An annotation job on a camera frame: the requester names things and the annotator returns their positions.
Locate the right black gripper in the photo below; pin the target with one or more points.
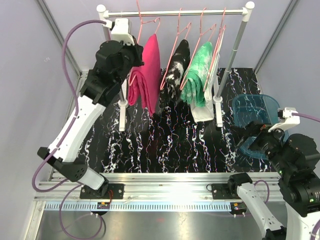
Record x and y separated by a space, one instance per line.
241 132

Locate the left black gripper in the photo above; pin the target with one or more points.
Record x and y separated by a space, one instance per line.
136 50

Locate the pink trousers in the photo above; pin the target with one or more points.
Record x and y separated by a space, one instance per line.
145 79

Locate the black white tie-dye trousers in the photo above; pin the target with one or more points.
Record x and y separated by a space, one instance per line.
176 70

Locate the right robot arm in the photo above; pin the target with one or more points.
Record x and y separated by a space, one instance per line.
294 160

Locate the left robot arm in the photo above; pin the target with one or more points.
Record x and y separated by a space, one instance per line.
114 60

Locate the green tie-dye trousers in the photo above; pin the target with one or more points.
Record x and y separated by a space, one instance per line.
195 76

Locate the blue plastic basket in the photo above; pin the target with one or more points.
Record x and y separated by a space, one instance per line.
254 107

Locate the silver clothes rack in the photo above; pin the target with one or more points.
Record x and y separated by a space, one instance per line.
217 88

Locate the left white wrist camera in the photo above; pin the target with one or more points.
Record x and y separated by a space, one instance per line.
120 31

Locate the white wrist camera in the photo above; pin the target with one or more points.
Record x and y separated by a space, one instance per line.
120 31
286 119

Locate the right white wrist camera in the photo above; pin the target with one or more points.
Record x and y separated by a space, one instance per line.
286 119

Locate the left aluminium corner post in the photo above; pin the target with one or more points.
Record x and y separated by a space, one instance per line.
48 16

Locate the aluminium corner post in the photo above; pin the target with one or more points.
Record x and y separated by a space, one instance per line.
276 33
48 16

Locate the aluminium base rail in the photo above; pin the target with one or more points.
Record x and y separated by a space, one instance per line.
162 187

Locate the right aluminium corner post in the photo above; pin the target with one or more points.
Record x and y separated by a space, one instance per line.
276 33

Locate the white slotted cable duct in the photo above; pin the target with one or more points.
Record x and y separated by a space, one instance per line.
138 206

